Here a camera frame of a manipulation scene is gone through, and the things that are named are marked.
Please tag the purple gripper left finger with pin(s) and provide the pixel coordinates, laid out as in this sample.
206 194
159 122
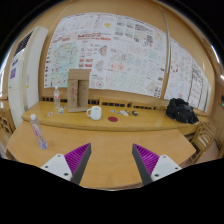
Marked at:
71 166

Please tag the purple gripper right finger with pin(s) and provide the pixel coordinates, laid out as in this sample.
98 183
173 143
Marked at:
151 166

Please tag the clear plastic water bottle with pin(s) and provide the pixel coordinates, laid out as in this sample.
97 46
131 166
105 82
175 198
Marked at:
38 132

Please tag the small water bottle red label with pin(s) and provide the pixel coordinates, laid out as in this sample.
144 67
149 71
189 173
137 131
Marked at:
56 97

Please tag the small dark object on table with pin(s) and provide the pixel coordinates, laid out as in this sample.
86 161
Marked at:
135 113

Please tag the white ceramic mug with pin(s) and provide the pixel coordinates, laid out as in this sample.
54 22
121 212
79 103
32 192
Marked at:
94 113

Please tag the wooden chair right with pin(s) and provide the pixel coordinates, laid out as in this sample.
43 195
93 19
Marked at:
202 140

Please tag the wooden chair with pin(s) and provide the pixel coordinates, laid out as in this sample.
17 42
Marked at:
202 140
7 126

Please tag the small white object on table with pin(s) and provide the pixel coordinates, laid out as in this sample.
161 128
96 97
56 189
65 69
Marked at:
124 113

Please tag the red round coaster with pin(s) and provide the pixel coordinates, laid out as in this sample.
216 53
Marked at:
113 119

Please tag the black backpack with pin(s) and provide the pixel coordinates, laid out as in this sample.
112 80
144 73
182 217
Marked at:
181 111

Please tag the wooden chair left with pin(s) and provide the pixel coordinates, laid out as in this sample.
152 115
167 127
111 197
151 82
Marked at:
7 126

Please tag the brown cardboard box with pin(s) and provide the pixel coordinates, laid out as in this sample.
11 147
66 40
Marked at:
78 90

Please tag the large poster board right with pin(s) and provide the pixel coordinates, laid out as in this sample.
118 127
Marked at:
187 79

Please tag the large poster board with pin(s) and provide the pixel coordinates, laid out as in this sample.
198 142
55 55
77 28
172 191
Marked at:
121 53
187 79

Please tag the white standing air conditioner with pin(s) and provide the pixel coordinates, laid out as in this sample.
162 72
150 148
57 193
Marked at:
23 73

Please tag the large poster board left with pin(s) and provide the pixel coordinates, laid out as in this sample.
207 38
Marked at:
121 53

